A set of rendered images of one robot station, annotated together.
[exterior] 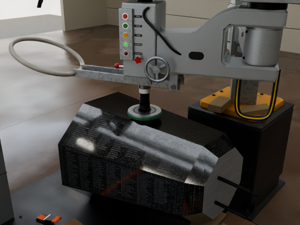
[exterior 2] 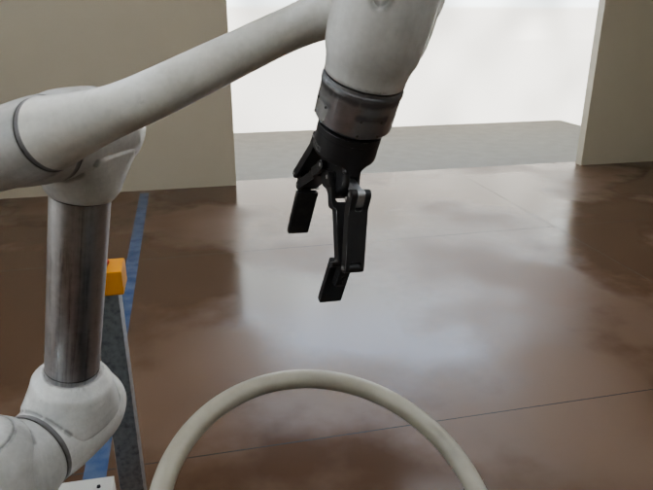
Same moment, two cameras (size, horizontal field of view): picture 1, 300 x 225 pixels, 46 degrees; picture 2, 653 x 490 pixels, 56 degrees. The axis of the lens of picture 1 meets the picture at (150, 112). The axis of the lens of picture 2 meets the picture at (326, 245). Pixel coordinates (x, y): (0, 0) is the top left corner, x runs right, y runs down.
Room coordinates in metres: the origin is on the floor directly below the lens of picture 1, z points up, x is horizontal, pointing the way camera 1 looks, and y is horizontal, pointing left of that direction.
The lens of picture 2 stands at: (1.74, 0.28, 1.82)
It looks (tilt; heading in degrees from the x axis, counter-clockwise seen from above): 21 degrees down; 37
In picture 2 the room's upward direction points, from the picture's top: straight up
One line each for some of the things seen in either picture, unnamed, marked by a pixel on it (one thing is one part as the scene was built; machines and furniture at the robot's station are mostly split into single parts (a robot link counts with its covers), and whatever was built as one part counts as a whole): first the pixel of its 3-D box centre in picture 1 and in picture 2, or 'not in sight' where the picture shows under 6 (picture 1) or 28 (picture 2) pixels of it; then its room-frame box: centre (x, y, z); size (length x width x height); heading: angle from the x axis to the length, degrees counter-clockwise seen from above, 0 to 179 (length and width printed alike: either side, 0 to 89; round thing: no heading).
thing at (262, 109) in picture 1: (253, 108); not in sight; (2.30, -0.73, 0.80); 0.20 x 0.10 x 0.05; 87
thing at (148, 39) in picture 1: (157, 41); not in sight; (2.06, -0.04, 1.32); 0.36 x 0.22 x 0.45; 74
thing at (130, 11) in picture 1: (126, 34); not in sight; (1.99, 0.13, 1.37); 0.08 x 0.03 x 0.28; 74
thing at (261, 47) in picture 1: (261, 44); not in sight; (1.89, -0.60, 1.34); 0.19 x 0.19 x 0.20
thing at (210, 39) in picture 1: (210, 48); not in sight; (1.95, -0.34, 1.30); 0.74 x 0.23 x 0.49; 74
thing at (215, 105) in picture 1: (219, 104); not in sight; (2.37, -0.50, 0.81); 0.20 x 0.10 x 0.05; 147
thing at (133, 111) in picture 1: (144, 110); not in sight; (2.08, 0.03, 0.87); 0.21 x 0.21 x 0.01
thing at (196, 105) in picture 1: (236, 147); not in sight; (2.53, -0.71, 0.37); 0.66 x 0.66 x 0.74; 49
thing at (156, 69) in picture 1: (158, 68); not in sight; (1.93, -0.05, 1.20); 0.15 x 0.10 x 0.15; 74
